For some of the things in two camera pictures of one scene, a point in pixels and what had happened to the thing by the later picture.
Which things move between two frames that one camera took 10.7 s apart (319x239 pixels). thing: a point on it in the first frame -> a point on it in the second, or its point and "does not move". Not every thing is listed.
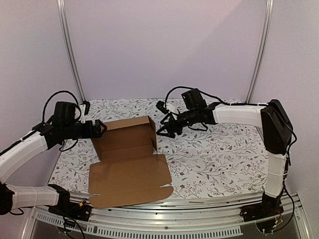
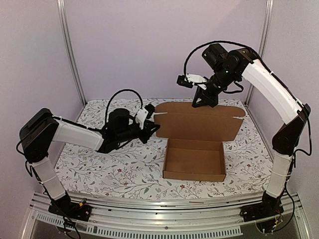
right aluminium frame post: (269, 13) does not move
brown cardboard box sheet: (128, 172) -> (196, 136)
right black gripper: (173, 123) -> (207, 92)
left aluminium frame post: (63, 16) does not move
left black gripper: (97, 133) -> (148, 133)
